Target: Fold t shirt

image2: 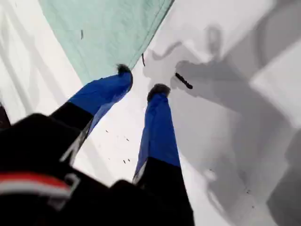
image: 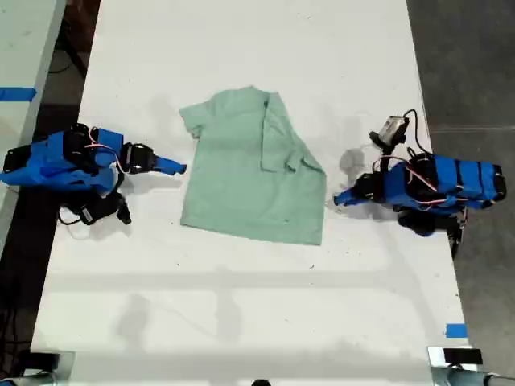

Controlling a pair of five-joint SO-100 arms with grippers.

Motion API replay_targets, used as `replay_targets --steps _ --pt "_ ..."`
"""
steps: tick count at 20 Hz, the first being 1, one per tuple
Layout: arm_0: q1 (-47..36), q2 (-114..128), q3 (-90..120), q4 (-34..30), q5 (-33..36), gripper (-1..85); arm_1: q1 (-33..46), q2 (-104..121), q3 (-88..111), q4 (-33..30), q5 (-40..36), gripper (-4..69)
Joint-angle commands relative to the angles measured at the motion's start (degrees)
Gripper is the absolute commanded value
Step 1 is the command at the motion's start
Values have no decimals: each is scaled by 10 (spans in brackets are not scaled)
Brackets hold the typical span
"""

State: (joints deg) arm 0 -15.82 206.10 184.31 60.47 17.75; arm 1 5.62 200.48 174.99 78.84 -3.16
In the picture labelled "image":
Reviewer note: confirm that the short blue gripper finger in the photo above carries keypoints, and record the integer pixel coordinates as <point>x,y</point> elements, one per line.
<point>167,170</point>
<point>350,202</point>

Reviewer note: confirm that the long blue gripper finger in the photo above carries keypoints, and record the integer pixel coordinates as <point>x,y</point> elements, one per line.
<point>169,164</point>
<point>348,194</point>

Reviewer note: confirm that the pale green t-shirt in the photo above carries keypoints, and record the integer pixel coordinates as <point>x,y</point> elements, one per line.
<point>249,173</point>

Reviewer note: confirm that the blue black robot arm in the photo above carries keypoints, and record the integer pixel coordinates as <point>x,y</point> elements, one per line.
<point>442,181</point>
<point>60,161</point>

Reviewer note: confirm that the black table clamp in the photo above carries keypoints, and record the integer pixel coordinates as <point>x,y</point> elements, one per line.
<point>456,235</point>

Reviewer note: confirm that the long blue tape strip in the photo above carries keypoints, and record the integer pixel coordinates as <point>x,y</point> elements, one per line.
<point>18,93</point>

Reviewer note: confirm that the white side table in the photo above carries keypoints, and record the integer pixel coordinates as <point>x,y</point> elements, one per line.
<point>24,44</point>

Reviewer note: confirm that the small blue tape piece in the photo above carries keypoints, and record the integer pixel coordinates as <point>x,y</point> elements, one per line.
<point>456,330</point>

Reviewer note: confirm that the small black knob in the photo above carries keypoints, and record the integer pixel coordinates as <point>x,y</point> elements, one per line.
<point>261,383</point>

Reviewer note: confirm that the metal pipe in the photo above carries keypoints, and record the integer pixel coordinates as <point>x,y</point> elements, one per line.
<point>24,380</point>
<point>475,378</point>

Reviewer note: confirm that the grey camera box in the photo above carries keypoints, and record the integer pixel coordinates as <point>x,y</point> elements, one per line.
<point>389,130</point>

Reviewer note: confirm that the black camera box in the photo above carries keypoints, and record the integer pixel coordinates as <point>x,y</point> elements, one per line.
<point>98,209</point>

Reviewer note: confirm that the black box on silver bracket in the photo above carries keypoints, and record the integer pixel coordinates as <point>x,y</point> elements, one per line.
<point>462,356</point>

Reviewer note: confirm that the black box on grey bracket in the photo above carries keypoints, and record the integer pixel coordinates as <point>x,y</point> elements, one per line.
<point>45,360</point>

